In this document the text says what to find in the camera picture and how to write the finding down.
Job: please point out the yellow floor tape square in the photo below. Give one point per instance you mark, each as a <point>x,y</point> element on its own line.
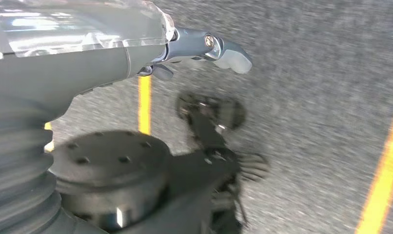
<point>144,106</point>

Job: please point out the orange floor tape line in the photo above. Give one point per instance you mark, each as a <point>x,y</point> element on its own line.
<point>380,181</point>

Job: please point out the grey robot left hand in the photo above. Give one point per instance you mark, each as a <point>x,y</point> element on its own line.
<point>70,64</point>

